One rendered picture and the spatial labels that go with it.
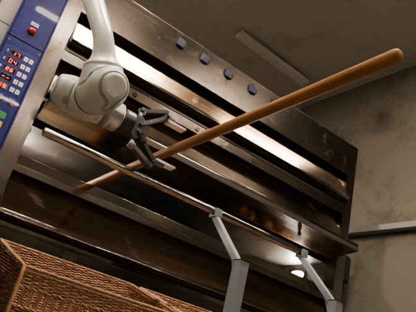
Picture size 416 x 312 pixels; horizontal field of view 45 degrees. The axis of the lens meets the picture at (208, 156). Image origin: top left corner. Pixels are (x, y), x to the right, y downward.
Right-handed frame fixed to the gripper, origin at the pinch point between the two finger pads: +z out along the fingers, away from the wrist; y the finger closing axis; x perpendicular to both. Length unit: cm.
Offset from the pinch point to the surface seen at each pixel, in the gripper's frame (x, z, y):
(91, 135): -61, -9, -18
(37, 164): -63, -24, 3
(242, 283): -2.8, 38.6, 31.4
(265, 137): -64, 82, -64
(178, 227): -63, 44, 3
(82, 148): -25.5, -20.6, 3.4
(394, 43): -165, 311, -331
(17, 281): -13, -28, 51
